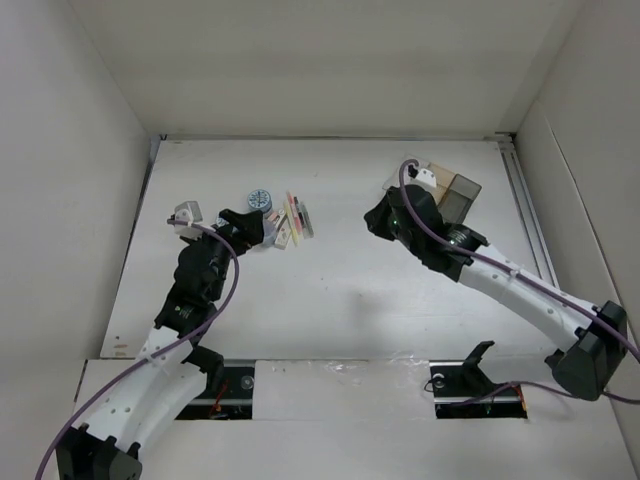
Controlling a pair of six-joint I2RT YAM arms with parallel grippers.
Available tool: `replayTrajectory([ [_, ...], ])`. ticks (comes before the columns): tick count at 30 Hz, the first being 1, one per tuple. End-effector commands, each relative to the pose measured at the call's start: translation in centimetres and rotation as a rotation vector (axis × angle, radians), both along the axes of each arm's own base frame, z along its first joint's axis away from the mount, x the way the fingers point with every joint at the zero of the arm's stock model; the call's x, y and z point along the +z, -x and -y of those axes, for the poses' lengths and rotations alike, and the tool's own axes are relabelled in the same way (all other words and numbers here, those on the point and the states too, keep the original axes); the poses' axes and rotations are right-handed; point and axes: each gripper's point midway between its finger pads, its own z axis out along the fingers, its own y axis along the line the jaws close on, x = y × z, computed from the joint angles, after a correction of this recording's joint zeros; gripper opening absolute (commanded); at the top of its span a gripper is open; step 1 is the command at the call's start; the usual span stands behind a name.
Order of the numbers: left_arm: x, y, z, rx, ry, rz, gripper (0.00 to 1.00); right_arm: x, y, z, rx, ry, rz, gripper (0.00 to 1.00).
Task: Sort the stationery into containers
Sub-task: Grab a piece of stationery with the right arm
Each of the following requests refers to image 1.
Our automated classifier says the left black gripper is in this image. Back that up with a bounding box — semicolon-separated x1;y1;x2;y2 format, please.
184;210;262;301

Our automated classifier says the blue label round tub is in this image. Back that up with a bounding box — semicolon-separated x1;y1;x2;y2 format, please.
247;189;272;214

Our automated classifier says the clear tub of paperclips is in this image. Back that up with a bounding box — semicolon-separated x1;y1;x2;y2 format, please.
261;219;278;248

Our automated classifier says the white staple box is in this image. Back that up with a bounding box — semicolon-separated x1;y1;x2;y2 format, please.
274;225;292;250

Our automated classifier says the red pen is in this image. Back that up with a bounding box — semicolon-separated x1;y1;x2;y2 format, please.
293;196;306;238

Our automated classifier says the grey pen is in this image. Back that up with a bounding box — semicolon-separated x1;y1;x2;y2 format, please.
300;202;314;238

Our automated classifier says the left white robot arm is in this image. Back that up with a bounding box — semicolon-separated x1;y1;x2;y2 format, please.
55;209;264;479

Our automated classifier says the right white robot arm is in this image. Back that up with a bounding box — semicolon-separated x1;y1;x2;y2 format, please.
364;185;630;401

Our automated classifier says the grey plastic bin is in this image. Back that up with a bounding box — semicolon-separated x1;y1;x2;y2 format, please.
438;174;482;224

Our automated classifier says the orange plastic bin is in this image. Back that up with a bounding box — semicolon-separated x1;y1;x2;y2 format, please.
428;162;456;204

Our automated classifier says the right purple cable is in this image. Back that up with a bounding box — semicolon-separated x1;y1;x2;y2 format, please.
397;158;640;404

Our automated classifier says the purple cable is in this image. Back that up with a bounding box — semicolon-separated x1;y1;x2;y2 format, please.
34;219;241;480
397;158;640;404

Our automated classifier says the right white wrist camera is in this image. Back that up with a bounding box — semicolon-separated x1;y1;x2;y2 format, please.
408;165;437;191

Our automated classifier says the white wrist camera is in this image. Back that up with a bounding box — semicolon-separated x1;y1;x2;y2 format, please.
170;200;203;240
408;165;437;191

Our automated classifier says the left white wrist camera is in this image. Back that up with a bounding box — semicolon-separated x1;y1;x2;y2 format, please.
170;200;203;240

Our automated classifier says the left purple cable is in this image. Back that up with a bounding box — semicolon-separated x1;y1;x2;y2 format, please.
34;219;241;480

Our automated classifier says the aluminium side rail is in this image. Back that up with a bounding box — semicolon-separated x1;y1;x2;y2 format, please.
495;134;559;287

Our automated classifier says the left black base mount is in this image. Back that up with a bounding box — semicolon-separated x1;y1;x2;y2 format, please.
176;360;256;421

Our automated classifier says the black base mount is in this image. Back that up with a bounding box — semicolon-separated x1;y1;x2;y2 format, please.
176;360;256;421
423;341;528;420

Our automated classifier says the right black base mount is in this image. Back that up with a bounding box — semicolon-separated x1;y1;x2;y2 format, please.
423;341;528;420

